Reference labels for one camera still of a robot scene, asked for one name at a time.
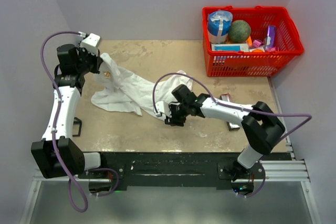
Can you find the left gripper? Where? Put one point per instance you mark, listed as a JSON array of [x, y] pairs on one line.
[[97, 60]]

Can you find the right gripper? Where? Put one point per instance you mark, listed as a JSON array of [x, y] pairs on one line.
[[173, 120]]

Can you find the white t-shirt garment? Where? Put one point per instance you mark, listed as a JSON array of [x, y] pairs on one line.
[[127, 92]]

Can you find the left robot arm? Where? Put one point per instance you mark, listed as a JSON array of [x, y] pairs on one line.
[[56, 146]]

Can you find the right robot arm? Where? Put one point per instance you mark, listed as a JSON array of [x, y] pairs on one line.
[[262, 128]]

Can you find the blue white carton box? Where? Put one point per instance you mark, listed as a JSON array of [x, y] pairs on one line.
[[230, 47]]

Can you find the red plastic basket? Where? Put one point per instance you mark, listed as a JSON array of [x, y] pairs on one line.
[[254, 64]]

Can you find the blue white wrapped roll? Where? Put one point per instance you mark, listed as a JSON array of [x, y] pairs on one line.
[[218, 25]]

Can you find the green round melon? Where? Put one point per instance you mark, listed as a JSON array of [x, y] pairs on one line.
[[239, 31]]

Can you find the pink small container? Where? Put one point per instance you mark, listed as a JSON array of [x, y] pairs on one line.
[[257, 43]]

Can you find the purple snack packet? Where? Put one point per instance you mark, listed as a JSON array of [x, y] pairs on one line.
[[269, 40]]

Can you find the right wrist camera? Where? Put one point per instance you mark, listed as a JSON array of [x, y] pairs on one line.
[[162, 108]]

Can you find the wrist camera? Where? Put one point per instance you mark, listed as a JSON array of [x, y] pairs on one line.
[[162, 108], [90, 42]]

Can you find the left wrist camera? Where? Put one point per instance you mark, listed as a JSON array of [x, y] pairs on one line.
[[90, 42]]

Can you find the black square frame stand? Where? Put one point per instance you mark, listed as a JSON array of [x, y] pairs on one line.
[[77, 124]]

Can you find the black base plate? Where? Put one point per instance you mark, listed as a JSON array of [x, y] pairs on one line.
[[181, 169]]

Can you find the aluminium rail frame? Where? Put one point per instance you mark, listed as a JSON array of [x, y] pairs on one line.
[[278, 167]]

